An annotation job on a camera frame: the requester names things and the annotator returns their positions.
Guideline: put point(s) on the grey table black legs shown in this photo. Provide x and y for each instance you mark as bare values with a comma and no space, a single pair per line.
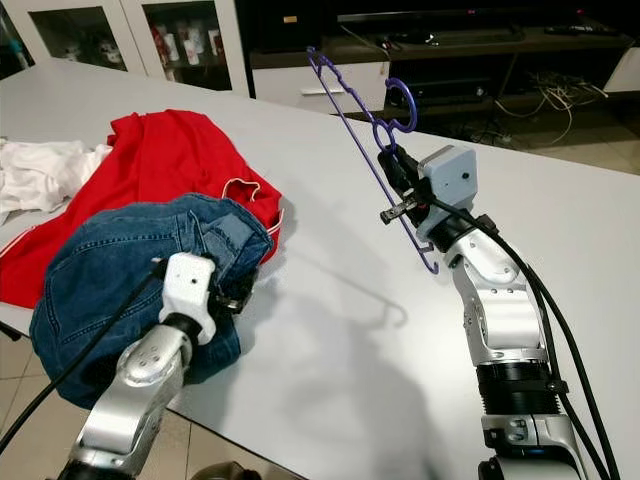
360,330

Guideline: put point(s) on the dark TV stand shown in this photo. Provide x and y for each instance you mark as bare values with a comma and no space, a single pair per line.
460,50

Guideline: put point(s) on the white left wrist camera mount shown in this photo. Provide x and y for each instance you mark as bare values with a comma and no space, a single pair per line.
190,290

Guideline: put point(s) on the dark speaker gold label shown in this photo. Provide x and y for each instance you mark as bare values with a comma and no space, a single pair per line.
285,25

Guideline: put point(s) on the white drawer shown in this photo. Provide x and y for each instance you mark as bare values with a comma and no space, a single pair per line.
622,70
320,90

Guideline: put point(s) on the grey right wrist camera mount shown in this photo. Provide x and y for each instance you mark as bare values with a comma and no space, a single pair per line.
450,180

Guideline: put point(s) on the black flat television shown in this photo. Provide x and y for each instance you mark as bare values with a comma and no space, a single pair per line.
455,36

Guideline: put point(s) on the black media player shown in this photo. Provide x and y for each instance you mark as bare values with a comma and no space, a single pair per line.
445,88

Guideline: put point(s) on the white glass door cabinet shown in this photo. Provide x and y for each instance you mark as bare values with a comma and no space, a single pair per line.
125,30

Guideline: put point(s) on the white T-shirt flag print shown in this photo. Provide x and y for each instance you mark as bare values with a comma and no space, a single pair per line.
50,180

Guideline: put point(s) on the red shirt white stripes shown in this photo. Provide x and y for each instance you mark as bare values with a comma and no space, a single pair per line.
160,160

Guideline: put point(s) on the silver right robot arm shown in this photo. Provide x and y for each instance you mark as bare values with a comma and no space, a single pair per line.
490,300

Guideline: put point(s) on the blue denim jeans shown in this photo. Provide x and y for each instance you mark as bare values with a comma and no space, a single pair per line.
110,290

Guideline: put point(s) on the robot left leg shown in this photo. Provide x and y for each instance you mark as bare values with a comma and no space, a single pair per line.
220,471

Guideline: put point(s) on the purple plastic hanger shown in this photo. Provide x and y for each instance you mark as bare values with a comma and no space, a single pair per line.
412,105

